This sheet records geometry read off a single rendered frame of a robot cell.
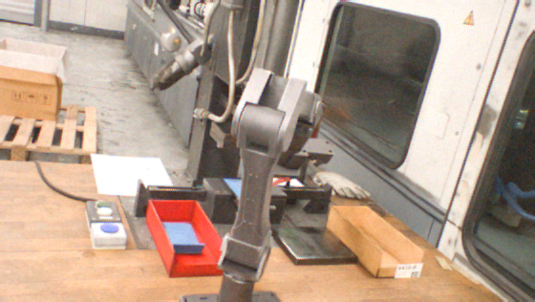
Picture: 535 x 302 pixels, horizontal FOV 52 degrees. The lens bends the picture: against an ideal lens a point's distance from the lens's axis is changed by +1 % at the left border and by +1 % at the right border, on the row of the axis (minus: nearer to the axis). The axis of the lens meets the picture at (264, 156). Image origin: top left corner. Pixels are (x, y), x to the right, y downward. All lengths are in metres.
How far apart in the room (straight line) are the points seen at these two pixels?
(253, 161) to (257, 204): 0.09
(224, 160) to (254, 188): 0.70
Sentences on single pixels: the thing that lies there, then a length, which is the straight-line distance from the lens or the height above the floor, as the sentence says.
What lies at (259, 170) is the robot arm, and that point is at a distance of 0.91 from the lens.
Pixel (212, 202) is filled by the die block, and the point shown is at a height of 0.96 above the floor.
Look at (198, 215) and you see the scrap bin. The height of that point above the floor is 0.94.
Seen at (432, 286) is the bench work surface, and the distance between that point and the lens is 1.40.
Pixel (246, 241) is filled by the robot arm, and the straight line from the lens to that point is 1.01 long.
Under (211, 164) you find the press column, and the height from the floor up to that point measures 0.96.
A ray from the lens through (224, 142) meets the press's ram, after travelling 1.32.
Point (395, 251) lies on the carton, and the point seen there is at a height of 0.92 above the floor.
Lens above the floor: 1.50
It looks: 17 degrees down
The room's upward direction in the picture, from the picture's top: 12 degrees clockwise
